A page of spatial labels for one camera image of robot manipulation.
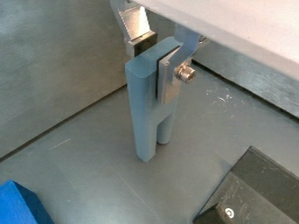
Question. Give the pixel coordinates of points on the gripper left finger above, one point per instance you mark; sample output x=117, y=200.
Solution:
x=131, y=17

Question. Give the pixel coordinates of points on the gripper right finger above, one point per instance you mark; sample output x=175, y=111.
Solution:
x=173, y=65

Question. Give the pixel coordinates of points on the light blue square-circle object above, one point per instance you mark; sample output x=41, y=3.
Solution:
x=152, y=117

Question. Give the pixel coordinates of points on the black curved fixture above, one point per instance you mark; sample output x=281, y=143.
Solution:
x=256, y=194

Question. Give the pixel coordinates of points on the blue foam shape-hole block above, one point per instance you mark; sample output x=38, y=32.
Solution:
x=20, y=206

